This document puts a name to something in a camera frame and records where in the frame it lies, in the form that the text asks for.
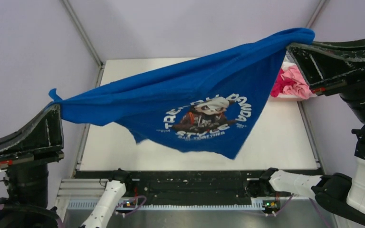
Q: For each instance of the blue panda print t-shirt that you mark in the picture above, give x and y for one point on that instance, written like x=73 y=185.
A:
x=207 y=104

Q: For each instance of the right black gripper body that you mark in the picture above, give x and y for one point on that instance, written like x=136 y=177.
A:
x=360 y=81

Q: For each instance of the aluminium frame rail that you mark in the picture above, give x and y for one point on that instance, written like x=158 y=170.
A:
x=85 y=193

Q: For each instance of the white t-shirt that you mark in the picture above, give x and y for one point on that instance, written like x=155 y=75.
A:
x=285 y=65

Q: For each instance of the white plastic laundry basket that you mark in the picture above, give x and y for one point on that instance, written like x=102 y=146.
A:
x=289 y=97

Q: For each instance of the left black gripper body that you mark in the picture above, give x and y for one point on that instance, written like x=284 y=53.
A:
x=29 y=159

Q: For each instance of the magenta t-shirt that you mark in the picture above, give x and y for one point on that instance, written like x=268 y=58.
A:
x=281 y=85

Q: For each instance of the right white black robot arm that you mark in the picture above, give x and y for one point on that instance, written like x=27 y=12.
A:
x=337 y=193

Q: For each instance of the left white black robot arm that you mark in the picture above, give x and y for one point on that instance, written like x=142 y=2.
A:
x=26 y=205

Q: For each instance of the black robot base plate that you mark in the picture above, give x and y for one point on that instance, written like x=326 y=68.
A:
x=199 y=188

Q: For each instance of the light pink t-shirt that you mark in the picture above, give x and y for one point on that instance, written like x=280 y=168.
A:
x=301 y=88

